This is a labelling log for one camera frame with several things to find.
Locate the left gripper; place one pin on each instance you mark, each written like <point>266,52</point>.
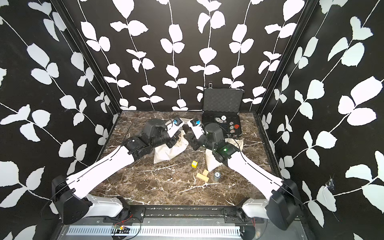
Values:
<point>173,139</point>

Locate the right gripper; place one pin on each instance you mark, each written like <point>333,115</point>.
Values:
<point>194,143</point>

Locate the cream cloth bag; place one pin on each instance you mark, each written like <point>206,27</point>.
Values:
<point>164,153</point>
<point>212,163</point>

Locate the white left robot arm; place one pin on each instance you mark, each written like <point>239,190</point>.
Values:
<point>71,195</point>

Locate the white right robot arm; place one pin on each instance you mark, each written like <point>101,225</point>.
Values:
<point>283,202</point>

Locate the long wooden block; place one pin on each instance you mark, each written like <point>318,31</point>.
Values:
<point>202,177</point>

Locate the metal tape roll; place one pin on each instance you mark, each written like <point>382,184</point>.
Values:
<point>216,176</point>

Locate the black poker chip case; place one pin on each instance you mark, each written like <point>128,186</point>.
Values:
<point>218,102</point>

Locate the white perforated strip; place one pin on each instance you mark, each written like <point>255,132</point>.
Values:
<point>157,231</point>

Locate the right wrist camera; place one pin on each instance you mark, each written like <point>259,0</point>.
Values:
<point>195,122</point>

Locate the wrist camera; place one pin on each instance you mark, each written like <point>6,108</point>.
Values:
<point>177,121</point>
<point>195,122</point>

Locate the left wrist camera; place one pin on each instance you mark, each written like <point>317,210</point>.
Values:
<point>177,121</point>

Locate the black mounting rail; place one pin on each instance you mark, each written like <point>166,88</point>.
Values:
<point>246,215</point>

